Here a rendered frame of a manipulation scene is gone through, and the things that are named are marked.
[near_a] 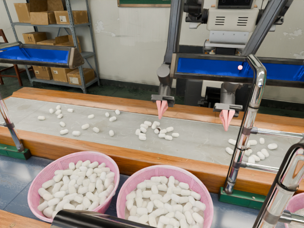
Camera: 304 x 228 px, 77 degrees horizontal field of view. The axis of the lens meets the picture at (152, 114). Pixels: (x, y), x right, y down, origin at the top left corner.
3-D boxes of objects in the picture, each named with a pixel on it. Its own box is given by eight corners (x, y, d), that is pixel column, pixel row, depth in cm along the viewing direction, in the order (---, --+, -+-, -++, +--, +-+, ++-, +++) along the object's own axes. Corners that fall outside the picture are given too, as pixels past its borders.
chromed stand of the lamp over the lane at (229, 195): (216, 161, 80) (241, 51, 58) (269, 170, 76) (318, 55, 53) (218, 201, 64) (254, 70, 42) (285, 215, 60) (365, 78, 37)
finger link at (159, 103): (169, 117, 80) (173, 97, 83) (153, 116, 81) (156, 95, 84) (170, 122, 86) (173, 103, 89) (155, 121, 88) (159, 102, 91)
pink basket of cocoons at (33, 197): (70, 164, 79) (65, 146, 74) (132, 177, 73) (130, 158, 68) (16, 228, 57) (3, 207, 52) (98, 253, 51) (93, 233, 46)
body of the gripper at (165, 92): (173, 100, 82) (176, 85, 85) (150, 97, 85) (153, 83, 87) (174, 106, 89) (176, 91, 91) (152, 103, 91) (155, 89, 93)
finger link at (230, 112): (235, 129, 71) (235, 106, 74) (214, 126, 72) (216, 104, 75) (230, 134, 77) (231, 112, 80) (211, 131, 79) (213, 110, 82)
